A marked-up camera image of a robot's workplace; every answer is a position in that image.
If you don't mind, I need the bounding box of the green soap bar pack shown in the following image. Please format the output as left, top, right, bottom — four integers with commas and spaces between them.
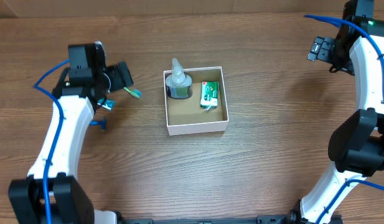
200, 81, 219, 111

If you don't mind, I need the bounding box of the pink open cardboard box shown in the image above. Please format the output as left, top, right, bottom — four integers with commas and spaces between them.
164, 67, 229, 136

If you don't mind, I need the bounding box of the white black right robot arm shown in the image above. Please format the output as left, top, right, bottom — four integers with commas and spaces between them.
282, 0, 384, 223

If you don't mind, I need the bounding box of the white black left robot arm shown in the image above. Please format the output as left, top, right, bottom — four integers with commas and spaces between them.
8, 62, 133, 223

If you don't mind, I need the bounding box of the teal white toothpaste tube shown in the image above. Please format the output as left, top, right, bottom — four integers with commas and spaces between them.
97, 98, 115, 111

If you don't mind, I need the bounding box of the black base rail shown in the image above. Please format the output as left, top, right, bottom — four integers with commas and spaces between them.
118, 214, 309, 224

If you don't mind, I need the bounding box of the green white toothbrush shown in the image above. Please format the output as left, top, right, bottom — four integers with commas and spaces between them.
124, 87, 142, 98

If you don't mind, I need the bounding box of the blue disposable razor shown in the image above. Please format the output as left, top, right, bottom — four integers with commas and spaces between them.
89, 118, 106, 131

